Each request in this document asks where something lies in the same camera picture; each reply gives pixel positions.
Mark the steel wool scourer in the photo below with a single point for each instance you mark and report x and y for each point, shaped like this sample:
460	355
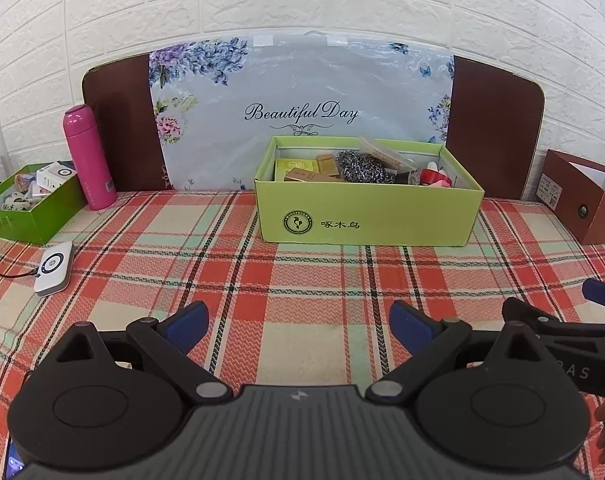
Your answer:
362	167

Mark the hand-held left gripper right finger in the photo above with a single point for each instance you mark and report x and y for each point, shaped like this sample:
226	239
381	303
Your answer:
411	325

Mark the yellow green small box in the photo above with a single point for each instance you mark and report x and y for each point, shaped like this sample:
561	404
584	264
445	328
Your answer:
295	166

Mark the light green cardboard box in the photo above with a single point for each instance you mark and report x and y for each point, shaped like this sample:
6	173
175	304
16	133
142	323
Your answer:
372	215

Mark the brown wooden headboard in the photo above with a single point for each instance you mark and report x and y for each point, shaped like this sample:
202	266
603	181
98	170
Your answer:
492	125

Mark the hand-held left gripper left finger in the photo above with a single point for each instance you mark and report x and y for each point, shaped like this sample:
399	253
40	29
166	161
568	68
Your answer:
187	325

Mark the pink thermos bottle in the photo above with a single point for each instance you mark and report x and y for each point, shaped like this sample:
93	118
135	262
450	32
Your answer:
87	160

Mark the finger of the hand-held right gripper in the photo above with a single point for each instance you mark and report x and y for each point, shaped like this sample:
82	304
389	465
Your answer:
604	291
529	317

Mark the white small box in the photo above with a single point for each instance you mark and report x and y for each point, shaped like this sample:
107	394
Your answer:
57	174

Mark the brown cardboard box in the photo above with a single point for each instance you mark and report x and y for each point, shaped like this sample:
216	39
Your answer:
577	195

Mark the plaid bed sheet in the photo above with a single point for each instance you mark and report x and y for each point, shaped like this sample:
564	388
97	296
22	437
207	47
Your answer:
307	280

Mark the bag of cotton swabs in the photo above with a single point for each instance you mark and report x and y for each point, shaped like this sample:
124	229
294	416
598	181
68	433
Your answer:
387	152

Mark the patterned tape roll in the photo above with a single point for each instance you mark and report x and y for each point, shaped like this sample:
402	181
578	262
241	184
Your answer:
17	203

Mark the red tape roll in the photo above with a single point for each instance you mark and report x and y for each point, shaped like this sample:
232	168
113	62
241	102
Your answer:
435	178

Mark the floral plastic bag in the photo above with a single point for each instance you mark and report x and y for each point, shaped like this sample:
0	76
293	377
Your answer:
302	85

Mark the dark green box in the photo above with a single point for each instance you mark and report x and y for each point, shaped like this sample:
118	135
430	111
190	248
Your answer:
32	220

